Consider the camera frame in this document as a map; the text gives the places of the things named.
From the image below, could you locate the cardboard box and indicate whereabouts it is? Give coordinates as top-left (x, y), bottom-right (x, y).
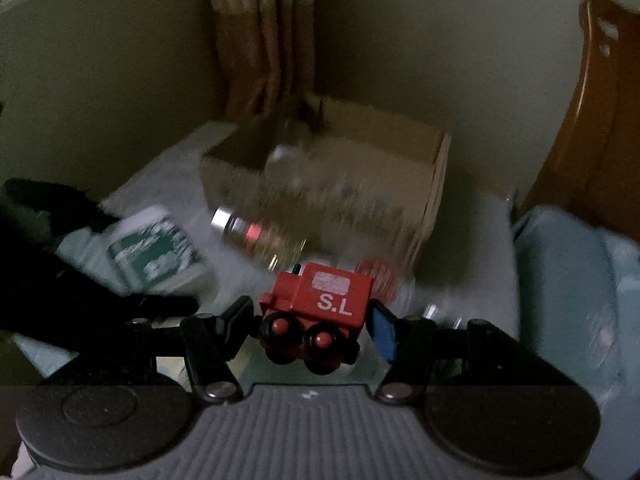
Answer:
top-left (200, 94), bottom-right (452, 272)

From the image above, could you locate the light blue printed bedding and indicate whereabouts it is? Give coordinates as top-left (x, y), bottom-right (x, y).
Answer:
top-left (512, 204), bottom-right (640, 443)

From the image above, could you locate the red toy train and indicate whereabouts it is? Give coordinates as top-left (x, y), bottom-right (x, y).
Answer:
top-left (258, 261), bottom-right (375, 375)

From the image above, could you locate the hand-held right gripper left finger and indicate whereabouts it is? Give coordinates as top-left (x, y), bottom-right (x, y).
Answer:
top-left (125, 296), bottom-right (256, 404)

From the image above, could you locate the wooden headboard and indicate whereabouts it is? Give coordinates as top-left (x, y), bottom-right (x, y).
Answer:
top-left (520, 0), bottom-right (640, 244)

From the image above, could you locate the green and white box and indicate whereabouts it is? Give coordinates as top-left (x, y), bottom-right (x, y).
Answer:
top-left (56, 205), bottom-right (210, 295)

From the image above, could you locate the beige orange curtain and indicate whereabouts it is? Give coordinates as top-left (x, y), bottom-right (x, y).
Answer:
top-left (208, 0), bottom-right (318, 120)

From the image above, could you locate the clear plastic box red label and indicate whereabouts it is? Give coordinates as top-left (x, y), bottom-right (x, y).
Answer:
top-left (353, 256), bottom-right (417, 317)

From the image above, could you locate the glass bottle with silver cap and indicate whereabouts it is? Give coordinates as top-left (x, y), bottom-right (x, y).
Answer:
top-left (210, 204), bottom-right (309, 270)

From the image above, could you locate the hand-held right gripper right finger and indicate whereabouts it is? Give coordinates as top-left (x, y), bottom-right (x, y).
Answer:
top-left (367, 299), bottom-right (550, 406)

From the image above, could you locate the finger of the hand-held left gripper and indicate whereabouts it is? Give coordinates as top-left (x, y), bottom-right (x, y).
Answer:
top-left (0, 177), bottom-right (121, 256)
top-left (113, 290), bottom-right (200, 327)

